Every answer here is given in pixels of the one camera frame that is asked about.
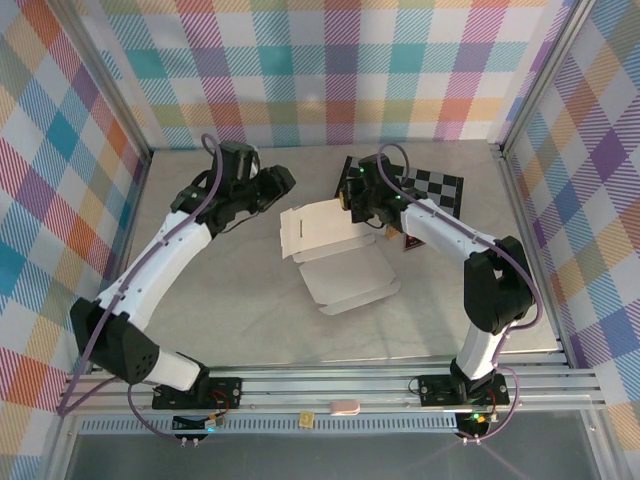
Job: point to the white paper box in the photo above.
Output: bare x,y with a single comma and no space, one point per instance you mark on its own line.
345,280

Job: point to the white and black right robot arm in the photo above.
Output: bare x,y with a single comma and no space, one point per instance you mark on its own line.
440,230

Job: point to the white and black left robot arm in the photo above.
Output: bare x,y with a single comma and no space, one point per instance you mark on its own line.
150,270

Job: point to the black red triangular chip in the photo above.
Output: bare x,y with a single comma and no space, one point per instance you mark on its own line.
412,244

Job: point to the black and grey chessboard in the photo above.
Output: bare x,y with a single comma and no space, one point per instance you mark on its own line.
435,187

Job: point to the pink oval eraser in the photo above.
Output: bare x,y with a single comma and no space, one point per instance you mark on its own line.
344,407

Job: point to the small yellow tag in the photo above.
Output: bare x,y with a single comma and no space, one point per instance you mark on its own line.
306,420

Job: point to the aluminium frame post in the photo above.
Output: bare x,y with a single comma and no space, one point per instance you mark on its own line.
545,70
107,85

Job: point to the aluminium frame rail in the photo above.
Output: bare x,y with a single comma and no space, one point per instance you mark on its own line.
320,387

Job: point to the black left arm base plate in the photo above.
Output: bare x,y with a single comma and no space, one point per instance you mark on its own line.
225,392

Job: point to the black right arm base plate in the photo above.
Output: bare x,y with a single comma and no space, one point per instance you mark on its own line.
435,389

